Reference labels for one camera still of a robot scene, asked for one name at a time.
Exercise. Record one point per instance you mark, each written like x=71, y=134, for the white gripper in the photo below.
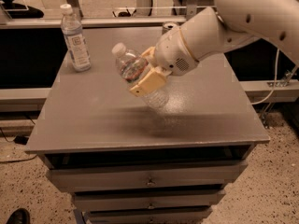
x=172, y=54

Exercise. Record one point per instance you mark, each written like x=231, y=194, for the clear water bottle red label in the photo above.
x=132, y=67

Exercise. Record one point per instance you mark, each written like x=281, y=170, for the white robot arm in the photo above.
x=229, y=25

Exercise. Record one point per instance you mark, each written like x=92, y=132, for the water bottle white blue label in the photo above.
x=74, y=38

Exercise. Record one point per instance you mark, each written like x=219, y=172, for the blue silver energy drink can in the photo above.
x=167, y=26

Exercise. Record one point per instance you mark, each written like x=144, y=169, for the grey drawer cabinet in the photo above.
x=90, y=120

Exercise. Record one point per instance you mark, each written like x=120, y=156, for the top grey drawer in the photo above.
x=146, y=176

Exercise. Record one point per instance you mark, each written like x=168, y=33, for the grey drawer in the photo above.
x=146, y=176
x=149, y=200
x=180, y=215

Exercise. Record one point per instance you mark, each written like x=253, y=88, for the middle grey drawer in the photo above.
x=149, y=200

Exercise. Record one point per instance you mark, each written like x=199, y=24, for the black office chair base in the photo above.
x=21, y=11

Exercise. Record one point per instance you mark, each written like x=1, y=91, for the bottom grey drawer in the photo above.
x=180, y=215

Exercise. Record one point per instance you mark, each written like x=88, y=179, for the black shoe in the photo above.
x=19, y=216

